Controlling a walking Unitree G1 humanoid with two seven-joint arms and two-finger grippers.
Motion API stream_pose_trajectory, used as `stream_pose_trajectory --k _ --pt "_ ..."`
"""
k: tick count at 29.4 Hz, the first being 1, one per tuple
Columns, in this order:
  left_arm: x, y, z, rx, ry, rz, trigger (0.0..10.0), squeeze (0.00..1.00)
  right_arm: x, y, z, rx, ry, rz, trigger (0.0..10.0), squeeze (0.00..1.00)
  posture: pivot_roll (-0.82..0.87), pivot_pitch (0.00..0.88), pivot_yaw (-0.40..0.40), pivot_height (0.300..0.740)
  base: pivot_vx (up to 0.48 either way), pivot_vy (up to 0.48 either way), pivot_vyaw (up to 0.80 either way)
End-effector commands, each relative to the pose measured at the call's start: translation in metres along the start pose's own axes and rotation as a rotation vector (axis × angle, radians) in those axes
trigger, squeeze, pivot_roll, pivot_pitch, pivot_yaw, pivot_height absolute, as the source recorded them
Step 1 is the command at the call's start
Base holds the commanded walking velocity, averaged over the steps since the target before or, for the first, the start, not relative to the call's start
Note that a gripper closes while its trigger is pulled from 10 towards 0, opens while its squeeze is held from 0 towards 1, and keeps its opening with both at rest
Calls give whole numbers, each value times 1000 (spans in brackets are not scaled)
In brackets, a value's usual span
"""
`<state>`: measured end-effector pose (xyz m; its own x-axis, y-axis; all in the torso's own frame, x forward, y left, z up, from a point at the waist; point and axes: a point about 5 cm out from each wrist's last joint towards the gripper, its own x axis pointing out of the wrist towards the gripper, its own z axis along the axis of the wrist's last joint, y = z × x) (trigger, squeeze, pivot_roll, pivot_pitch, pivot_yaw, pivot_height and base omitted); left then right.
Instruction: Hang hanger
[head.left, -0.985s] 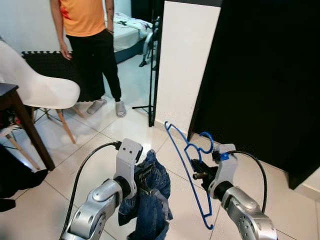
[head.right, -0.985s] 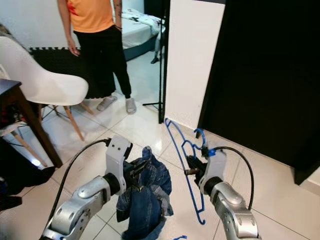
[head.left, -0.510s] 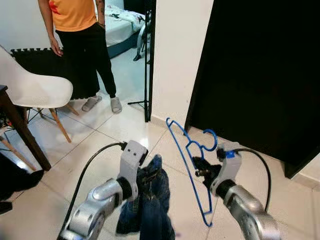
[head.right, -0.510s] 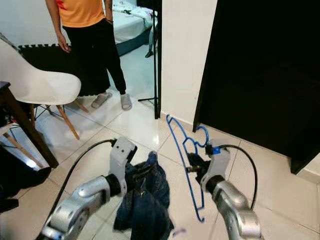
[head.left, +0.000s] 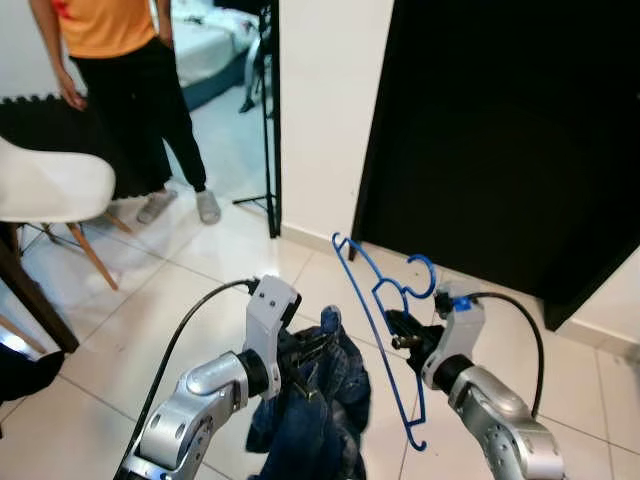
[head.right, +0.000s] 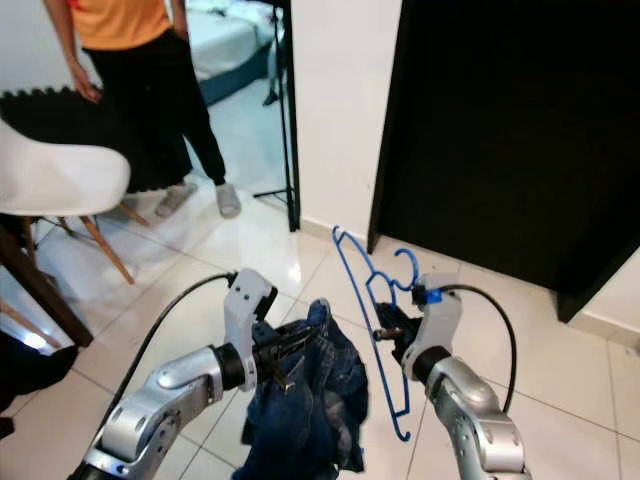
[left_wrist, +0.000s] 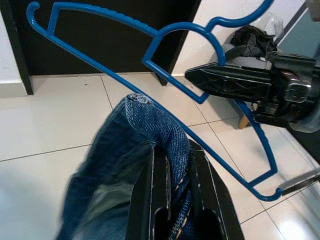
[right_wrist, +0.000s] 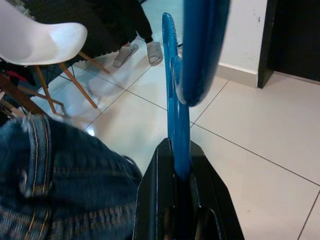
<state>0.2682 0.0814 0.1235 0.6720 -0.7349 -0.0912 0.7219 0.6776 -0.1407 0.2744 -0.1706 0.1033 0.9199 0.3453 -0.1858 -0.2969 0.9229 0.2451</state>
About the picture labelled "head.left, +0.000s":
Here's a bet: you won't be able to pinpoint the large blue plastic hanger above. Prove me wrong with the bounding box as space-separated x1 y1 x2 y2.
332 232 441 453

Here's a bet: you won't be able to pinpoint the blue denim jeans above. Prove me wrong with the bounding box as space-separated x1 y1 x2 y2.
247 305 373 480

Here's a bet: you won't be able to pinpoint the black door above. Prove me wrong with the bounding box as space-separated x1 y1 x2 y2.
350 0 640 331

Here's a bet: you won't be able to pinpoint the black tripod stand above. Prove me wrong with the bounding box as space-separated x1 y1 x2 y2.
233 0 283 239

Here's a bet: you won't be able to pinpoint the dark navy cloth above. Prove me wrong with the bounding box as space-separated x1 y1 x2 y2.
0 345 66 441

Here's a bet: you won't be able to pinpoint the white chair with wooden legs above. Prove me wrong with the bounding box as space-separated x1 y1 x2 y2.
0 135 136 293

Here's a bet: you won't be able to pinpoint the bed with white bedding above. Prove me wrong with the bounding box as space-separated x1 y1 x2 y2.
170 0 263 111

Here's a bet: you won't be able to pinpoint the person in orange shirt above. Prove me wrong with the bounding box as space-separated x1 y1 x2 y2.
28 0 223 226

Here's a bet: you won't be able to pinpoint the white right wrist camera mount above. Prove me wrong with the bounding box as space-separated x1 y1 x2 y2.
420 293 488 391

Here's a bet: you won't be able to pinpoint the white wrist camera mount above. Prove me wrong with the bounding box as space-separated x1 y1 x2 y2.
420 293 488 391
243 275 303 396

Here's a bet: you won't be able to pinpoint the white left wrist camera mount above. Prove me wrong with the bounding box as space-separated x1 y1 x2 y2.
243 275 303 396

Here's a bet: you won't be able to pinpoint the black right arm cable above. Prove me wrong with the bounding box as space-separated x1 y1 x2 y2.
465 290 546 419

